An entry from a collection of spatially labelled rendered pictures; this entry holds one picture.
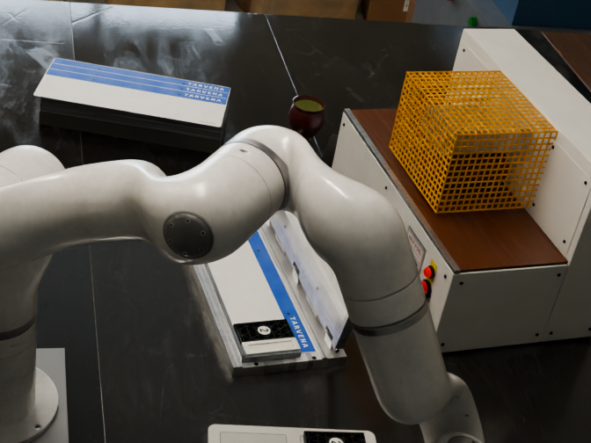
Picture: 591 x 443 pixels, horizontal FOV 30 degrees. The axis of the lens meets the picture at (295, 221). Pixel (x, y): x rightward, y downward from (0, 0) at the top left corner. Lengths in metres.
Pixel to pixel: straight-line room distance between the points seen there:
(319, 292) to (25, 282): 0.61
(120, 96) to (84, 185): 1.07
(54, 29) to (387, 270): 1.85
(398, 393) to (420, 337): 0.07
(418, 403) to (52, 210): 0.50
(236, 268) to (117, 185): 0.79
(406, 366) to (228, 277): 0.85
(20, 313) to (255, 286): 0.60
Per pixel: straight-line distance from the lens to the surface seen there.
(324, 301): 1.95
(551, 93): 2.14
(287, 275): 2.08
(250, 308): 1.99
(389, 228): 1.19
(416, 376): 1.26
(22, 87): 2.64
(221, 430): 1.77
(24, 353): 1.63
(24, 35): 2.87
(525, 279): 1.98
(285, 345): 1.91
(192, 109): 2.40
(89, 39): 2.87
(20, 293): 1.57
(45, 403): 1.75
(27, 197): 1.40
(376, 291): 1.20
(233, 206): 1.19
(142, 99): 2.41
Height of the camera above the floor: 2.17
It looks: 34 degrees down
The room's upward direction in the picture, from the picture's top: 11 degrees clockwise
